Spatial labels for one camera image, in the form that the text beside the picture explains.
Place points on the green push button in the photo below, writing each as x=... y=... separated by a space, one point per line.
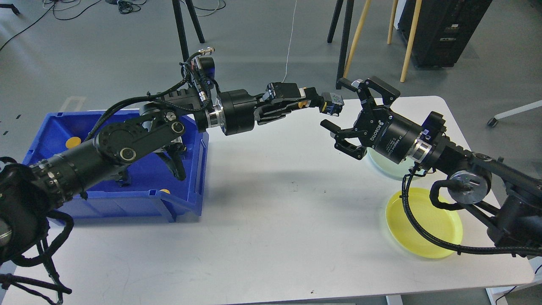
x=122 y=178

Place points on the yellow push button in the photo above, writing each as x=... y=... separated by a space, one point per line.
x=328 y=103

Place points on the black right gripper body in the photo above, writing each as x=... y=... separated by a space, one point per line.
x=387 y=132

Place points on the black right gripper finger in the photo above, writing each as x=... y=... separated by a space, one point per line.
x=341 y=136
x=363 y=89

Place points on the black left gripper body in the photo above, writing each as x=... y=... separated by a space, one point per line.
x=235 y=111

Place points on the light green plate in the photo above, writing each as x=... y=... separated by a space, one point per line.
x=388 y=167

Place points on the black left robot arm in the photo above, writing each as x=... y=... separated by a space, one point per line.
x=33 y=228

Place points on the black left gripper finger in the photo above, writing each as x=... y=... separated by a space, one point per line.
x=268 y=114
x=324 y=101

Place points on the yellow plate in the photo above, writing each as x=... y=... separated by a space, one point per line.
x=443 y=224

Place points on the black cabinet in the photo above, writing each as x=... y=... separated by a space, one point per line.
x=444 y=30

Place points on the blue plastic bin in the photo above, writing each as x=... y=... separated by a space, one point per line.
x=143 y=197

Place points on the white chair base leg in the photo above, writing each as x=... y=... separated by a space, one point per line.
x=495 y=119

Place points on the yellow button at bin back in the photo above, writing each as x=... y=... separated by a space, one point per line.
x=72 y=142

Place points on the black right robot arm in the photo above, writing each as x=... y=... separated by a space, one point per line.
x=507 y=201

